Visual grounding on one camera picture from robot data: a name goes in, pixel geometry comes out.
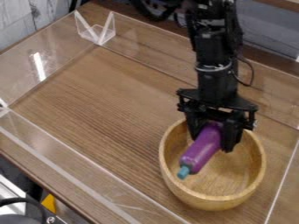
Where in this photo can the yellow black device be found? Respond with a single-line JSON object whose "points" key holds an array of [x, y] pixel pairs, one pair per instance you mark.
{"points": [[48, 202]]}

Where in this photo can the clear acrylic tray wall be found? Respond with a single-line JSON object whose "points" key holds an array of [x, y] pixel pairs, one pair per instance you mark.
{"points": [[103, 198]]}

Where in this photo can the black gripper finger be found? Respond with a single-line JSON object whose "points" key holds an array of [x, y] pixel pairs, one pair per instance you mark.
{"points": [[195, 122], [231, 133]]}

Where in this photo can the purple toy eggplant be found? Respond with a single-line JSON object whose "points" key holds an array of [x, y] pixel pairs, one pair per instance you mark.
{"points": [[200, 151]]}

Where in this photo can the light wooden bowl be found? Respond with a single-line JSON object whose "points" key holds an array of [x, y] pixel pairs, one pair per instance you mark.
{"points": [[227, 180]]}

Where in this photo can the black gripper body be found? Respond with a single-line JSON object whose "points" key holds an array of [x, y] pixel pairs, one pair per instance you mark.
{"points": [[215, 98]]}

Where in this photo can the clear acrylic corner bracket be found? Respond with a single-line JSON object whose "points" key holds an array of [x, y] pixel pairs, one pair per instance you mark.
{"points": [[99, 34]]}

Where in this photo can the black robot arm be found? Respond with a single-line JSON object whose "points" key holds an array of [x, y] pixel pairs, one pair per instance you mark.
{"points": [[216, 38]]}

